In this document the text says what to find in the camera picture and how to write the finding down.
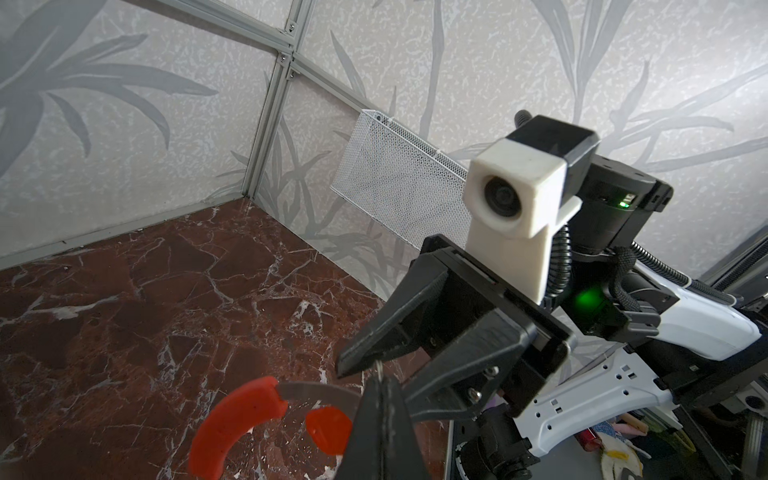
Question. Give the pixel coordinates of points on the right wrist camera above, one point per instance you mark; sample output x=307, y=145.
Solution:
x=520, y=191

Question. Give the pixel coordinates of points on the white wire mesh basket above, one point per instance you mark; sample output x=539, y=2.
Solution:
x=401, y=181

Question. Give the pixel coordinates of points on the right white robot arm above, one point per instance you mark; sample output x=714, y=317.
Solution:
x=616, y=330

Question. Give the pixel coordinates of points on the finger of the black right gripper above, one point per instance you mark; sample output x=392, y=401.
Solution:
x=460, y=379
x=437, y=300

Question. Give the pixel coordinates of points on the aluminium frame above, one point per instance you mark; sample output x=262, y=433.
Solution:
x=122, y=114

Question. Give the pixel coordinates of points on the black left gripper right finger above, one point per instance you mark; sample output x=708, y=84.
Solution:
x=401, y=455

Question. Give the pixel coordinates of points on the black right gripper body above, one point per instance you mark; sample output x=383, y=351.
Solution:
x=553, y=343

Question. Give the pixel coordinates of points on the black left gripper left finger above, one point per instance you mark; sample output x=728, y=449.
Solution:
x=364, y=456

